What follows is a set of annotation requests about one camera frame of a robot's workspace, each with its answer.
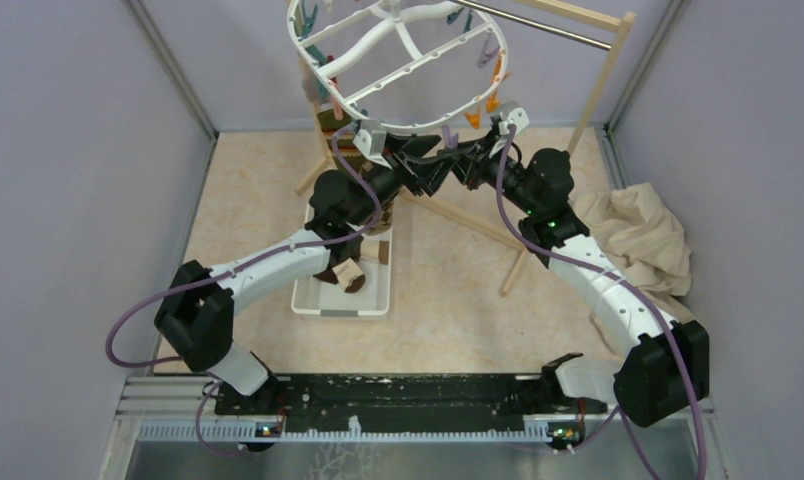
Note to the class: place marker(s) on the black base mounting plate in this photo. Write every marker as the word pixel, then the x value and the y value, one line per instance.
pixel 414 403

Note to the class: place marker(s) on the beige crumpled cloth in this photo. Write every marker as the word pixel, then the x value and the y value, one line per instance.
pixel 645 240

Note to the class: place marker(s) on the wrist white camera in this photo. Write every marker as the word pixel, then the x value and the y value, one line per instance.
pixel 369 139
pixel 510 114

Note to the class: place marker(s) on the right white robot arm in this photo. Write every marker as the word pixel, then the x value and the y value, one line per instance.
pixel 665 361

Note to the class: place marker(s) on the white round clip hanger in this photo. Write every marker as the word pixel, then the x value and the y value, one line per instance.
pixel 413 66

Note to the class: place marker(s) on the white plastic basket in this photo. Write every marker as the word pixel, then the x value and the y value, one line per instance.
pixel 314 299

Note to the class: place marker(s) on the metal hanging rod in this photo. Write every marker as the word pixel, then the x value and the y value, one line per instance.
pixel 527 22

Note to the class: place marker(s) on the white slotted cable duct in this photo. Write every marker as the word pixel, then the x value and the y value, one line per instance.
pixel 260 430

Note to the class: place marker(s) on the beige brown sock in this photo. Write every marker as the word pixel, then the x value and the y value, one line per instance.
pixel 349 276

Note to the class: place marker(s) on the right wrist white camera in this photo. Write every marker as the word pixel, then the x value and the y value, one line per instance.
pixel 510 114

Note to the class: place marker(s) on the brown checkered sock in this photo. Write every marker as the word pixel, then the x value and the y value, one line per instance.
pixel 385 221

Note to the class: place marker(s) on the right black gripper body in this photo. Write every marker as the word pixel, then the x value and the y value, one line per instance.
pixel 511 180

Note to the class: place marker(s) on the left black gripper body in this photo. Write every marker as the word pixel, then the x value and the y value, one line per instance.
pixel 385 182

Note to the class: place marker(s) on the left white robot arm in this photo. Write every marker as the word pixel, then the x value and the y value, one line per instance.
pixel 196 317

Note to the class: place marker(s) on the grey sock on hanger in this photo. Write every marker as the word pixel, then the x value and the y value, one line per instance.
pixel 310 88

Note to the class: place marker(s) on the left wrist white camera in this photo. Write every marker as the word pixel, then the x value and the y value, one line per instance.
pixel 369 139

